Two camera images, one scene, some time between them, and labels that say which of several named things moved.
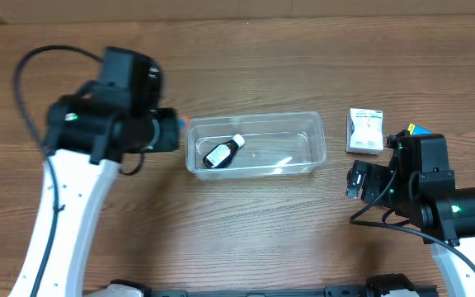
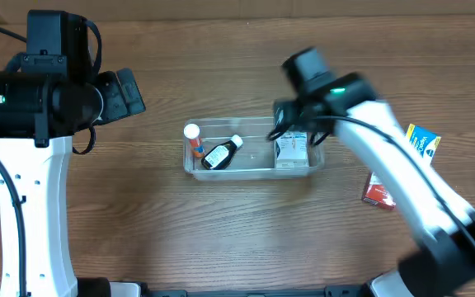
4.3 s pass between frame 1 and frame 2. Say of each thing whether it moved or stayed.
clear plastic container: stayed
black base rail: stayed
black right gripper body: moved
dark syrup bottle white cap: stayed
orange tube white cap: moved
